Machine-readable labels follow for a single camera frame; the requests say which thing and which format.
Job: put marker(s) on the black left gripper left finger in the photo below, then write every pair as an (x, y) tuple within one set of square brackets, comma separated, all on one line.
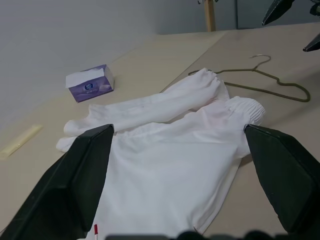
[(57, 190)]

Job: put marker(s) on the wooden clothes rack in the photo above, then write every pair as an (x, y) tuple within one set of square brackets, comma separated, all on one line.
[(209, 17)]

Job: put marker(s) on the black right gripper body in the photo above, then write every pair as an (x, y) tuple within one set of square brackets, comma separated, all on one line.
[(316, 8)]

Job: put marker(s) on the pale yellow plastic packet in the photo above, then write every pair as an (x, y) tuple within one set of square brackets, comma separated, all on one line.
[(20, 143)]

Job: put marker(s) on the white cloth garment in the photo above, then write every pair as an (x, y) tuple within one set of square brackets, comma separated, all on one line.
[(162, 162)]

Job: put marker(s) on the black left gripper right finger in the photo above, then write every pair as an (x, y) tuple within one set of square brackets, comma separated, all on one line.
[(287, 175)]

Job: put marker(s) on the purple tissue box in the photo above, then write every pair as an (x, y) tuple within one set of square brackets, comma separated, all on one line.
[(92, 90)]

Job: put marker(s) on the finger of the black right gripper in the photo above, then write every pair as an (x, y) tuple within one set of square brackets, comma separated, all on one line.
[(275, 10), (313, 45)]

